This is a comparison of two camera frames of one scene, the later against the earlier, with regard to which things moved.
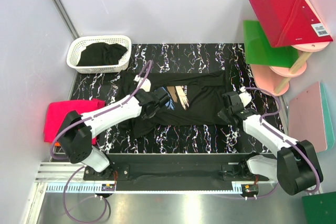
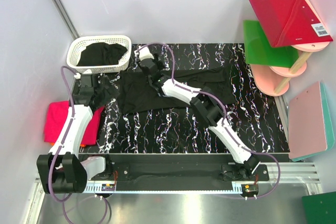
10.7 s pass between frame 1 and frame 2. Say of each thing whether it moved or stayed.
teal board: stayed
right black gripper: moved
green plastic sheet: stayed
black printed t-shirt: moved
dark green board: stayed
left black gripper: moved
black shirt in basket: stayed
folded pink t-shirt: stayed
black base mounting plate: stayed
